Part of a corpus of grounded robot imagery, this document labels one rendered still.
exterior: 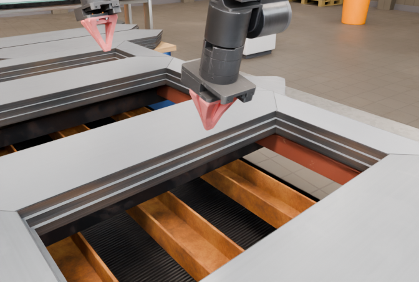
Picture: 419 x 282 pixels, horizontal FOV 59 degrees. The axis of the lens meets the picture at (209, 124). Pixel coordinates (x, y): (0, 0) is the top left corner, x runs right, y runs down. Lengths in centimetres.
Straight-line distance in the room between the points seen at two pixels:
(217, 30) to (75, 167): 34
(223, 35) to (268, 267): 29
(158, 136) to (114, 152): 10
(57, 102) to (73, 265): 45
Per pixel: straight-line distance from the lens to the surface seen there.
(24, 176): 69
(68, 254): 79
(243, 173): 94
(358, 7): 710
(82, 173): 66
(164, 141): 73
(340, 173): 82
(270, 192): 89
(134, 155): 69
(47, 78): 117
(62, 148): 75
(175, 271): 90
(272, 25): 54
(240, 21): 49
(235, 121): 80
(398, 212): 60
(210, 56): 51
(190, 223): 79
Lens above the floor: 120
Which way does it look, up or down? 25 degrees down
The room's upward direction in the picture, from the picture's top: straight up
